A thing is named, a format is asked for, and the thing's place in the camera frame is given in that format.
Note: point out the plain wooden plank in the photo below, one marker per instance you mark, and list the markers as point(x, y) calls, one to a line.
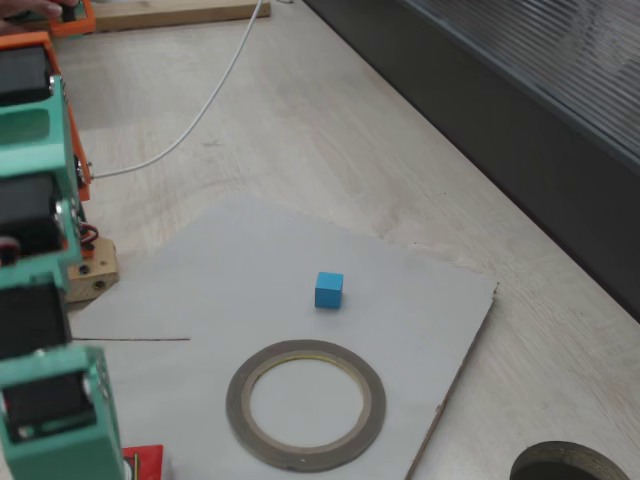
point(175, 15)

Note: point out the grey chipboard panel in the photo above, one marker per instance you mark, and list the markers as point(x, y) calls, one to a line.
point(200, 300)

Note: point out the wooden base block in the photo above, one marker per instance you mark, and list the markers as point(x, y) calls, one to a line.
point(95, 275)

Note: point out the person's hand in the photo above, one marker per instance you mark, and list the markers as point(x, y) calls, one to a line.
point(45, 6)

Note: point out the red snowman print box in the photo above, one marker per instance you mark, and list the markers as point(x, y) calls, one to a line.
point(147, 462)

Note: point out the blue cube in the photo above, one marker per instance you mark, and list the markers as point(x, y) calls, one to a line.
point(328, 295)

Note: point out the ribbed glass desk partition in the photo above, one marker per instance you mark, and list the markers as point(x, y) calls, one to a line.
point(500, 100)

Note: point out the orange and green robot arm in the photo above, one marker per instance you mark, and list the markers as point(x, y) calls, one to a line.
point(30, 150)

